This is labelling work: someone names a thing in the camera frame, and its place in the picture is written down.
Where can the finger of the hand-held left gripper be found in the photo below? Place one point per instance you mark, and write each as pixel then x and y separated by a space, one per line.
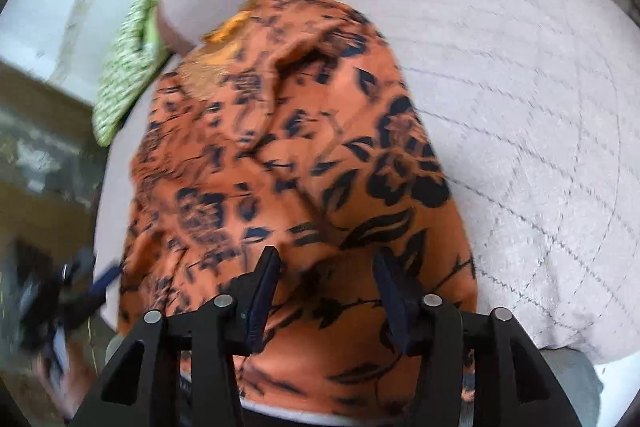
pixel 106 282

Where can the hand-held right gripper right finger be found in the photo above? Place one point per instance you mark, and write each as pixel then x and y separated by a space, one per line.
pixel 392 302

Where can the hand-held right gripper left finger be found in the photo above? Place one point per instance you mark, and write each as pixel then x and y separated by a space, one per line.
pixel 264 302

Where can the orange black floral garment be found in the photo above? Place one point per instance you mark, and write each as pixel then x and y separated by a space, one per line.
pixel 300 157

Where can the person's left hand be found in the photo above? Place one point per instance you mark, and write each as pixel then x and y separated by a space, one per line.
pixel 80 387

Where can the person's left leg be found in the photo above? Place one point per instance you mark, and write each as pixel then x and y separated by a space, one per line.
pixel 114 347

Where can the person's leg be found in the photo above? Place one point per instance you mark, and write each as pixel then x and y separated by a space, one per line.
pixel 114 347
pixel 575 387

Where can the wooden glass cabinet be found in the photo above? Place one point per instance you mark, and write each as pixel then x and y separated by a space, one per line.
pixel 45 157

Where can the person's right leg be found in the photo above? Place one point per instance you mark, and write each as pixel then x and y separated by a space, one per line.
pixel 575 387

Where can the green patterned cloth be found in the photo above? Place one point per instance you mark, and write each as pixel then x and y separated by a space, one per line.
pixel 125 72

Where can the pink quilted bed cover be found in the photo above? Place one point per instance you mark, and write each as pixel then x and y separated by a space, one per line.
pixel 510 107

